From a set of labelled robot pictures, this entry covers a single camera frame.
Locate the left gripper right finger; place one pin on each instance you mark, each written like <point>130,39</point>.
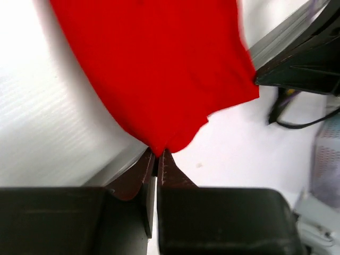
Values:
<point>194,220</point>

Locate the aluminium front rail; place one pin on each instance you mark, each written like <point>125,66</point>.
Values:
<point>283,34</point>

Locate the white plastic basket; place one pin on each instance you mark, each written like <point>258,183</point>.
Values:
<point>324,181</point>

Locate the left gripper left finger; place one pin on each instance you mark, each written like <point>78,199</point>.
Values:
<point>112,219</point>

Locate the red cloth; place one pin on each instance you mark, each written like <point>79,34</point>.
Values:
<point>160,67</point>

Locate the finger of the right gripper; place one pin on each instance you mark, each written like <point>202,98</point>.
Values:
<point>311,62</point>

